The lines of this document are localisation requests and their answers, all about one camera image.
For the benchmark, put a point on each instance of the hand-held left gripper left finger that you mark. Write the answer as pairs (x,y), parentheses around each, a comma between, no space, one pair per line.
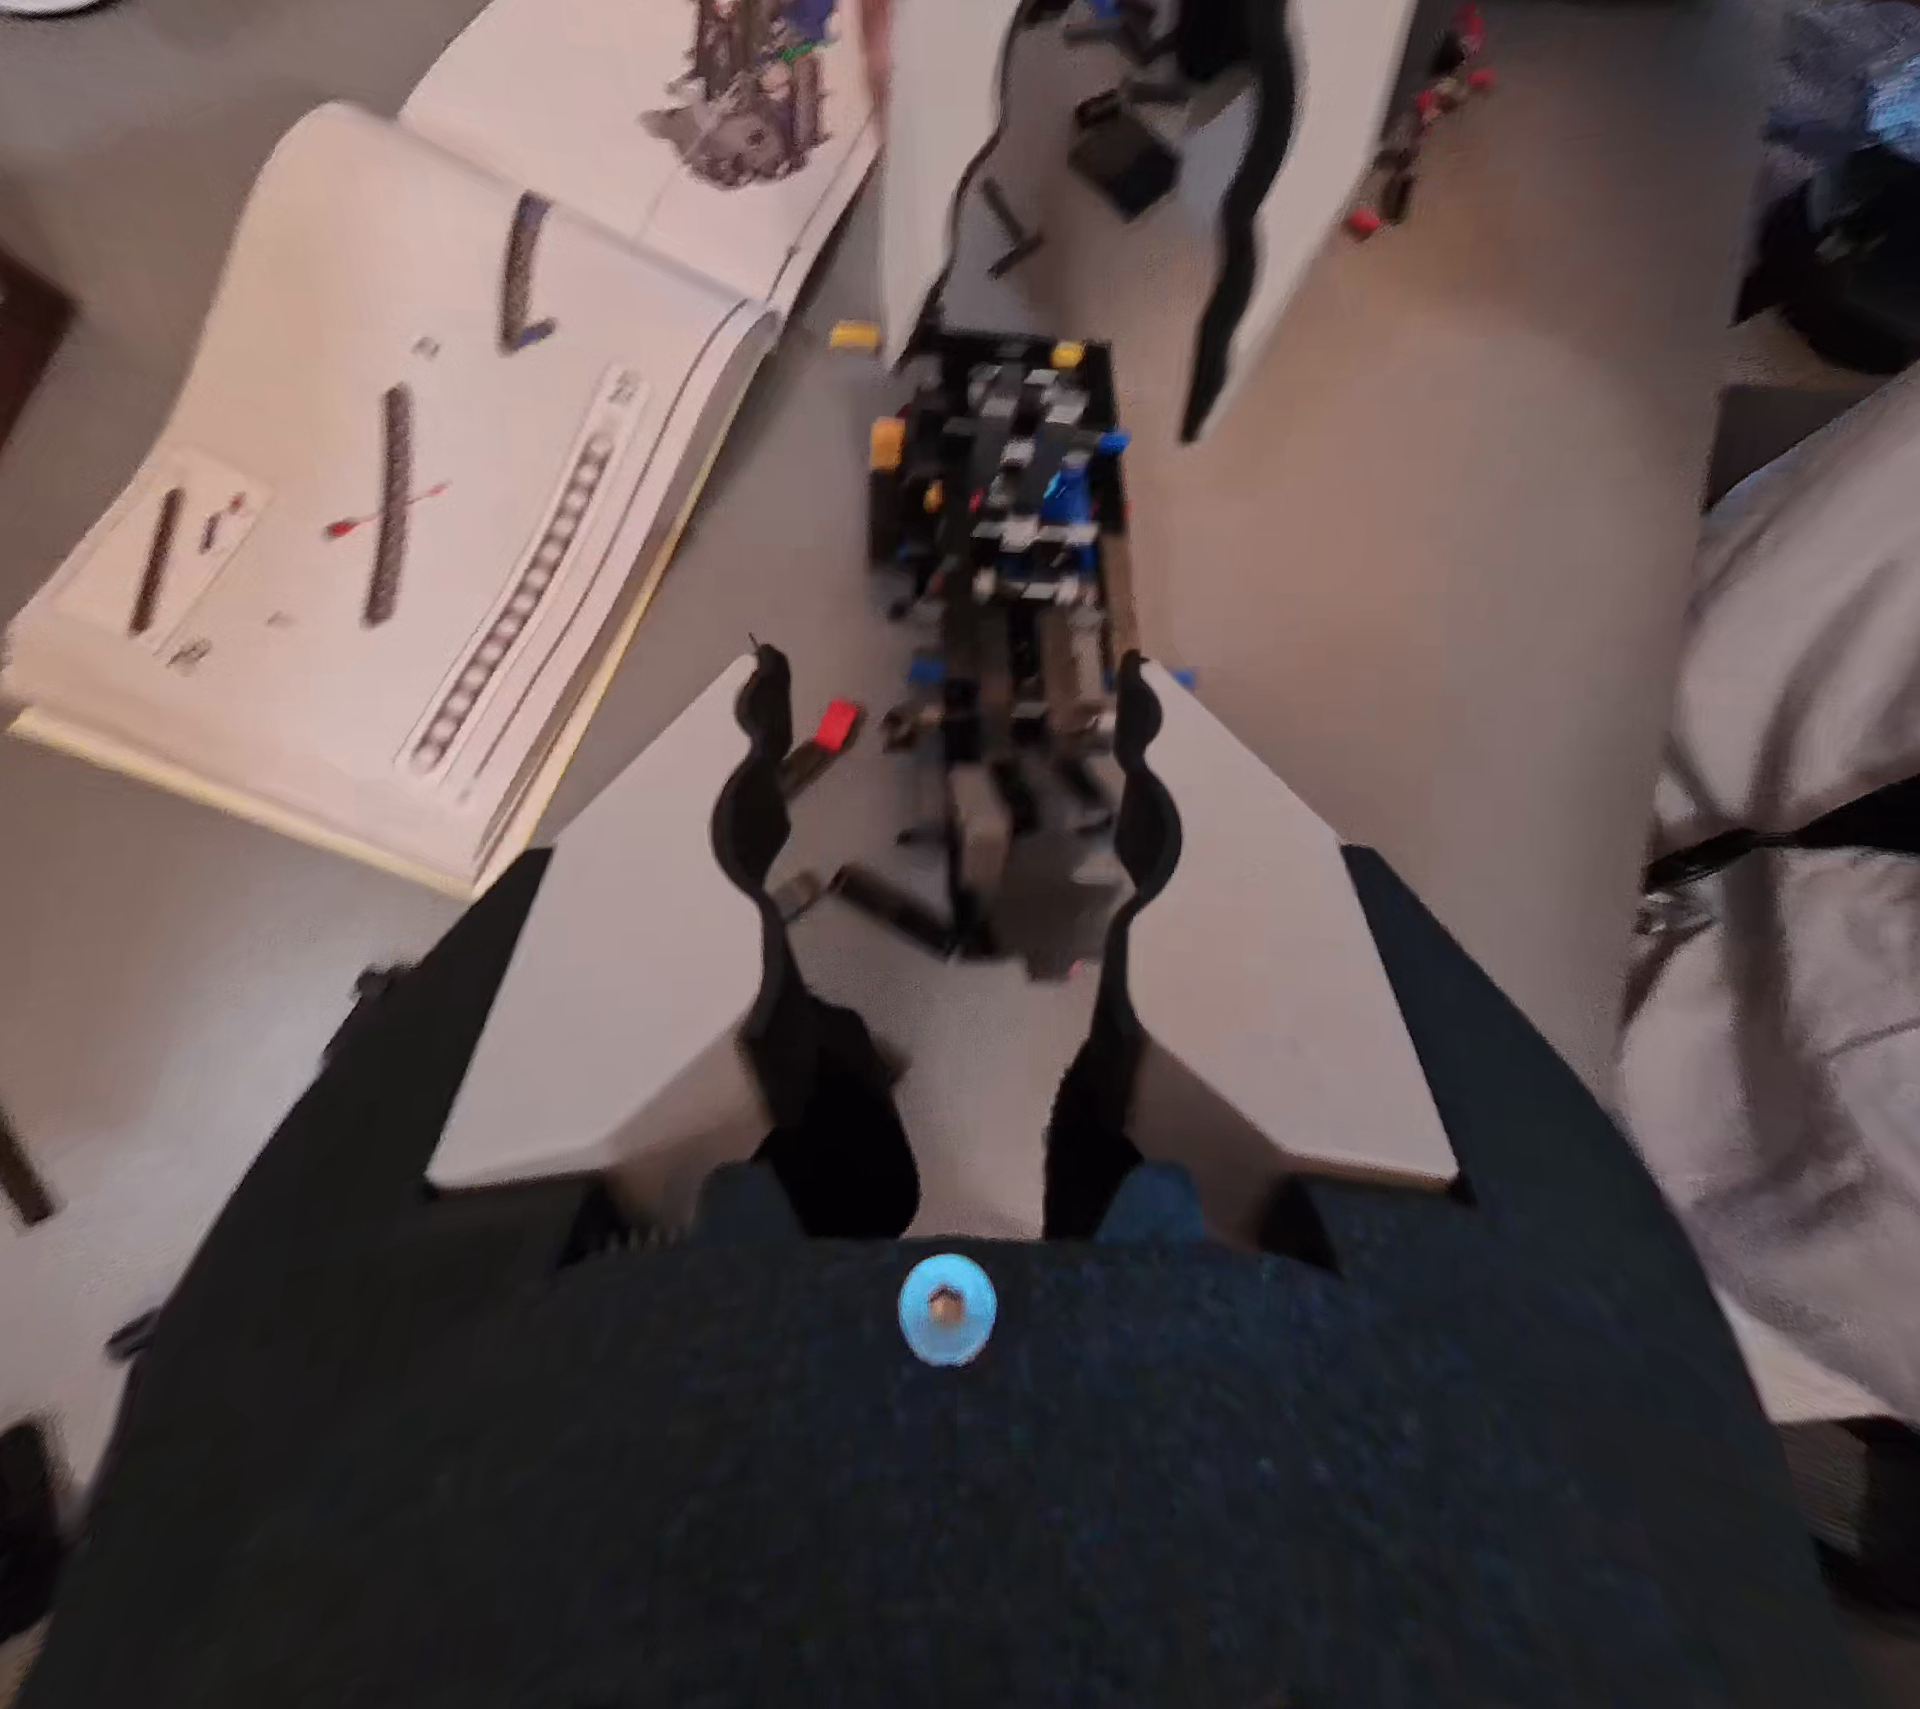
(602,989)

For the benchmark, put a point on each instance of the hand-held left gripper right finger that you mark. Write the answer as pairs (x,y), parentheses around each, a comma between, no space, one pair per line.
(1274,989)

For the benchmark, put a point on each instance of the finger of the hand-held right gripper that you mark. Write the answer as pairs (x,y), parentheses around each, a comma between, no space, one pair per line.
(960,12)
(1353,59)

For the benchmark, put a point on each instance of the black blue lego vehicle chassis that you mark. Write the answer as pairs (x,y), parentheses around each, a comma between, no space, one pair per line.
(1022,511)

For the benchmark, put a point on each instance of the pile of small coloured lego parts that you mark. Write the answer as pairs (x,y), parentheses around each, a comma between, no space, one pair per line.
(1426,120)

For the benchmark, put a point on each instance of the black T-shaped lego axle piece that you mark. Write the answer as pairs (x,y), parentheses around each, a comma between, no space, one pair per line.
(1008,231)

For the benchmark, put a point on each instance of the dark flat lego tile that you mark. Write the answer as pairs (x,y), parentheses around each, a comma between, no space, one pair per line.
(1124,165)

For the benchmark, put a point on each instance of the short black lego beam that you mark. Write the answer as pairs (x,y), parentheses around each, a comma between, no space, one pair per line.
(806,766)

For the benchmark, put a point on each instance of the red lego bush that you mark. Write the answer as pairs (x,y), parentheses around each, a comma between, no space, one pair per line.
(842,725)

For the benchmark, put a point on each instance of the open lego instruction booklet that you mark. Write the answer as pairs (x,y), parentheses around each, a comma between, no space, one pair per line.
(375,463)

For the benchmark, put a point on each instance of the long dark lego axle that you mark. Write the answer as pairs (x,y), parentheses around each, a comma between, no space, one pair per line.
(24,1169)

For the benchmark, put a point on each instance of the pile of black lego parts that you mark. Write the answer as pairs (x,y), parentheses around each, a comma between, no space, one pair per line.
(32,1514)

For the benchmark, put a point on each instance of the person's white shirt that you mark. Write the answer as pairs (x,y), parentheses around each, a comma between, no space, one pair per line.
(1802,989)

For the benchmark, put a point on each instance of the dark bag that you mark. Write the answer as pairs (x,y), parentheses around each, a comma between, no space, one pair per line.
(1845,241)

